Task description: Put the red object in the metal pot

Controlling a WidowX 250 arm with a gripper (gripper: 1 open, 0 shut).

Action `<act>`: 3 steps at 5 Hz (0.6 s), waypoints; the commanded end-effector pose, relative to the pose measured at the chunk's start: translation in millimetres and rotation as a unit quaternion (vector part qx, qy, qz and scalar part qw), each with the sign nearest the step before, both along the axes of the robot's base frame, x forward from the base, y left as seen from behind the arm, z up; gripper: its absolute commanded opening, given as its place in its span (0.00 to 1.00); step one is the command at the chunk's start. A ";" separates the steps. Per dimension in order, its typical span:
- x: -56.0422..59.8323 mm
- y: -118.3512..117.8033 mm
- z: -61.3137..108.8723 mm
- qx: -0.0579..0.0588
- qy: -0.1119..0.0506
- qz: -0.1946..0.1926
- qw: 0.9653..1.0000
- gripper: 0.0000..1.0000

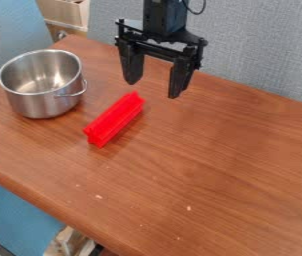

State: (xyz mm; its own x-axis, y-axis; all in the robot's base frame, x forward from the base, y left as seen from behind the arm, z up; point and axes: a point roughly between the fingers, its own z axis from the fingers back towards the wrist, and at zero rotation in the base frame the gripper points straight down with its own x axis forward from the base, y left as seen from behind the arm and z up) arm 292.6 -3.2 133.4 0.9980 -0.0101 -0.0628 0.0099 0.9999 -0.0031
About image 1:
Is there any wooden table leg frame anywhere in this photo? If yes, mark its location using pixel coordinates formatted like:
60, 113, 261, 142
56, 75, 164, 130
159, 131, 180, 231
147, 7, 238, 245
43, 226, 96, 256

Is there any wooden shelf unit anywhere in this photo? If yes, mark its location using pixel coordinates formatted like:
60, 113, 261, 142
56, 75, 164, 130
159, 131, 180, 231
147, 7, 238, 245
36, 0, 91, 41

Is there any metal pot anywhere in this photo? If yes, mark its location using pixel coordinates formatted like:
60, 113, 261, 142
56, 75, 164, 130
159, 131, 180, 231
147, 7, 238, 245
0, 49, 88, 119

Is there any red plastic block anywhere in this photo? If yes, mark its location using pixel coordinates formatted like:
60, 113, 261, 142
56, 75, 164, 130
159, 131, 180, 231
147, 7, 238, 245
83, 91, 144, 148

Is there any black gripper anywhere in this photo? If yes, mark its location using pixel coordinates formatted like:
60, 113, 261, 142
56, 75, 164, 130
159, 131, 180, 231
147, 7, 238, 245
116, 0, 207, 99

